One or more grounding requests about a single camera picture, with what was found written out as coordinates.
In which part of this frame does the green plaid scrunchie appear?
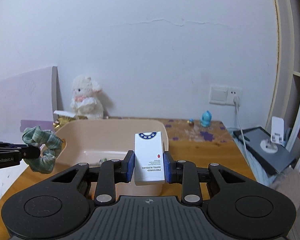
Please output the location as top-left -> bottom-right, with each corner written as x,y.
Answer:
22,126 -> 63,174

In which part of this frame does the white small carton box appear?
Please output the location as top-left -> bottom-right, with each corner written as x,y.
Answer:
134,132 -> 165,186

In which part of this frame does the white blue bedding pillow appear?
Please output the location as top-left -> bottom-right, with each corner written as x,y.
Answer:
0,162 -> 28,199

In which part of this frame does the pink purple headboard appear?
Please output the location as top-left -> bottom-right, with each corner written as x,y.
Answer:
0,66 -> 63,144

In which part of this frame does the beige plastic storage bin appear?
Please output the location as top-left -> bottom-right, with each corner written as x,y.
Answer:
53,119 -> 170,198

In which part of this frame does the white plush lamb toy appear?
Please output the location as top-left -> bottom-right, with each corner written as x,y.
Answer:
70,75 -> 104,120

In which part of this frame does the white phone stand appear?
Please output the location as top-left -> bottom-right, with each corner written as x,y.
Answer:
260,116 -> 285,154

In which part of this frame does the blue toy figurine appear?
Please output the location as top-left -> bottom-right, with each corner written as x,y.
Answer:
200,111 -> 212,127

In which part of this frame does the tiny mushroom figurine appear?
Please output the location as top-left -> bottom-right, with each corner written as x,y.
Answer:
187,119 -> 194,126

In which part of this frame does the white plug and cable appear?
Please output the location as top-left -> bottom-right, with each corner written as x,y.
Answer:
232,96 -> 256,165

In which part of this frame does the white wall switch socket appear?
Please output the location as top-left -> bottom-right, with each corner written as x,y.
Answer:
209,85 -> 243,106

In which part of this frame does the white wardrobe frame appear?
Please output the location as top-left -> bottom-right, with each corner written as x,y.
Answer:
268,0 -> 300,171

